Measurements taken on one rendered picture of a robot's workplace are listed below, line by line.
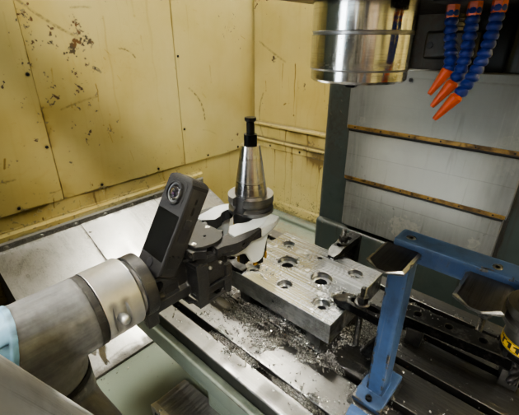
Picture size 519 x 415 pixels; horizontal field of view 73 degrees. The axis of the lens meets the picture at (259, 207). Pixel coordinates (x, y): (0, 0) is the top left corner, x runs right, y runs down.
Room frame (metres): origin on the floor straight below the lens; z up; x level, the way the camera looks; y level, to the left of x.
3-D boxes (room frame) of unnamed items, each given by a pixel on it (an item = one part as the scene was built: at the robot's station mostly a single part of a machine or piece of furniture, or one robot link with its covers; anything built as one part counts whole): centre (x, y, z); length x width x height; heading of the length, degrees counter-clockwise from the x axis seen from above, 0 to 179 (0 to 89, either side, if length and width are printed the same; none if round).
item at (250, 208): (0.45, 0.01, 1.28); 0.06 x 0.06 x 0.03
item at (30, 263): (1.07, 0.33, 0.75); 0.89 x 0.67 x 0.26; 138
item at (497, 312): (0.33, -0.26, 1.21); 0.07 x 0.05 x 0.01; 138
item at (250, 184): (0.45, 0.01, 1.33); 0.04 x 0.04 x 0.07
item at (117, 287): (0.29, 0.15, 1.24); 0.08 x 0.05 x 0.08; 48
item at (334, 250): (0.79, -0.22, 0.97); 0.13 x 0.03 x 0.15; 138
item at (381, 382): (0.45, -0.22, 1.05); 0.10 x 0.05 x 0.30; 138
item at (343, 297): (0.55, -0.21, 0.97); 0.13 x 0.03 x 0.15; 48
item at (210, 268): (0.35, 0.10, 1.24); 0.12 x 0.08 x 0.09; 138
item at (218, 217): (0.45, 0.05, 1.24); 0.09 x 0.03 x 0.06; 151
